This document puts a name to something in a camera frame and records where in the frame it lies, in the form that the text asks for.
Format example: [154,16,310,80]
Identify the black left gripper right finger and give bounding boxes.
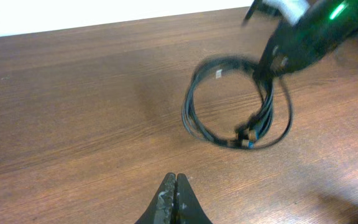
[175,174,212,224]

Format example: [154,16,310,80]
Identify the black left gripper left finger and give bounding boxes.
[135,172,176,224]

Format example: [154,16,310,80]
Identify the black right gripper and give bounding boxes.
[254,0,358,78]

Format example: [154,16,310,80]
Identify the black USB cable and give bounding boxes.
[181,55,293,150]

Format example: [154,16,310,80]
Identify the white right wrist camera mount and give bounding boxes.
[262,0,310,26]

